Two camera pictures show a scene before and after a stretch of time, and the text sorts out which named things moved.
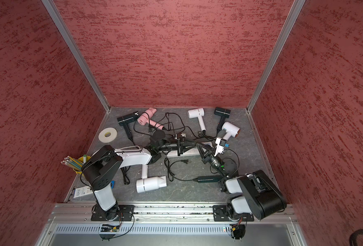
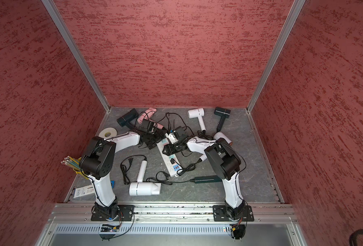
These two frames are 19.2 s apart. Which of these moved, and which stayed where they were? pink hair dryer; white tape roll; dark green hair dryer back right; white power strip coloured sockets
Moved: white power strip coloured sockets
Stayed: white tape roll; pink hair dryer; dark green hair dryer back right
